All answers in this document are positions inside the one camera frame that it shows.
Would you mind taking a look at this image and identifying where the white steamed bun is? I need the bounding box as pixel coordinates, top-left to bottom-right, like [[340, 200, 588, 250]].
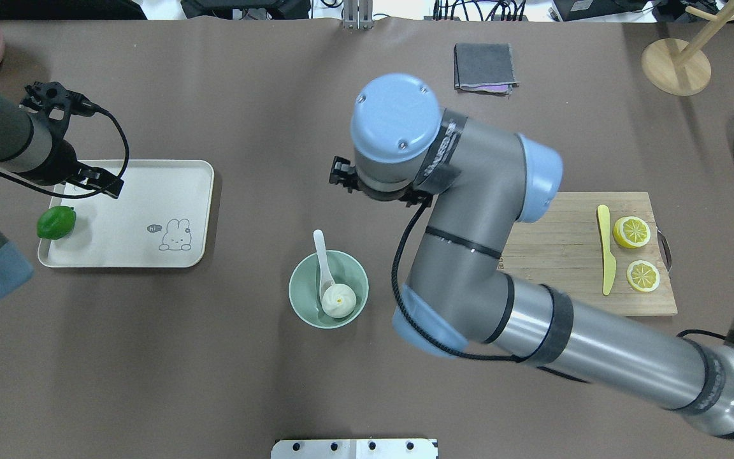
[[321, 284, 357, 319]]

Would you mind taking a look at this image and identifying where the grey folded cloth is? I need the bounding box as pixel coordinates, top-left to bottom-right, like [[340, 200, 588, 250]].
[[452, 43, 521, 95]]

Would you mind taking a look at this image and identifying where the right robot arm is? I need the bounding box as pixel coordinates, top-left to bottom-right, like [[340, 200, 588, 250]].
[[329, 73, 734, 441]]

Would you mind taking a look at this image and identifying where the wooden cutting board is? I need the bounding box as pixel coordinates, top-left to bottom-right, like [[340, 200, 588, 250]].
[[499, 191, 678, 317]]

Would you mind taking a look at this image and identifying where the upper lemon half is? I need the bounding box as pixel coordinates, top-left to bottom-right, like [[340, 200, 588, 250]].
[[612, 215, 651, 248]]

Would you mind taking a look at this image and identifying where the lower lemon slice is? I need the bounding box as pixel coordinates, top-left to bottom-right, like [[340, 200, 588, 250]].
[[626, 259, 661, 293]]

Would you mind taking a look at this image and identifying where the mint green bowl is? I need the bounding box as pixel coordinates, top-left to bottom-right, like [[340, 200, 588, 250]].
[[288, 250, 370, 330]]

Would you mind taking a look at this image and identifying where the yellow plastic knife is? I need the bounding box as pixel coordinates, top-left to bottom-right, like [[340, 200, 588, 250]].
[[596, 204, 617, 296]]

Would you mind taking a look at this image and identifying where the green lime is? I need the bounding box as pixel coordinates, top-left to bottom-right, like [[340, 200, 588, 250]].
[[36, 205, 78, 240]]

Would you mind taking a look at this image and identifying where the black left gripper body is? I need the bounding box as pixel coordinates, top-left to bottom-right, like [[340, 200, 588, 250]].
[[20, 82, 126, 200]]

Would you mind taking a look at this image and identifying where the beige rabbit tray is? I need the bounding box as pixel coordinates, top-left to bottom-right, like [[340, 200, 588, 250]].
[[38, 159, 215, 268]]

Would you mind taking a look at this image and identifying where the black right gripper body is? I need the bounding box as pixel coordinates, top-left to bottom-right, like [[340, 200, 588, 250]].
[[329, 156, 433, 207]]

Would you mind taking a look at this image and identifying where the white ceramic spoon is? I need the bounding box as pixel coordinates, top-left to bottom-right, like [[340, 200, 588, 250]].
[[313, 229, 335, 306]]

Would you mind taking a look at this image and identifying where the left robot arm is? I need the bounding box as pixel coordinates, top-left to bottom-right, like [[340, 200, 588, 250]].
[[0, 82, 124, 300]]

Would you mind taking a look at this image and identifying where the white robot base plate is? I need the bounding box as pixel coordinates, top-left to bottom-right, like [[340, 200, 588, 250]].
[[270, 438, 440, 458]]

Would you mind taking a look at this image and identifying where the wooden mug tree stand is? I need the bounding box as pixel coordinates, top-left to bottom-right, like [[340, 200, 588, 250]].
[[640, 1, 734, 96]]

